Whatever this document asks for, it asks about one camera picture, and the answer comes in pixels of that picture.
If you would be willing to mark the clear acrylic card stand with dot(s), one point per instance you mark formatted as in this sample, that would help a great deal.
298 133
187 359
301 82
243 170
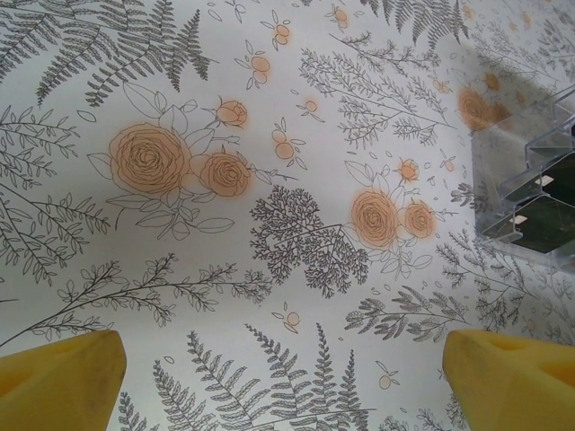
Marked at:
494 157

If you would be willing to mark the floral table cover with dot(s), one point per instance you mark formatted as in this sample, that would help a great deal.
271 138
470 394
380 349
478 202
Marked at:
269 224

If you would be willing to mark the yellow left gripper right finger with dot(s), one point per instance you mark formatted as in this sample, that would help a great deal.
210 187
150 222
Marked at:
516 386

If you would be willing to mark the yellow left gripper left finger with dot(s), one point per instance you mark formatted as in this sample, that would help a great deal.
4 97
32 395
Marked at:
58 386

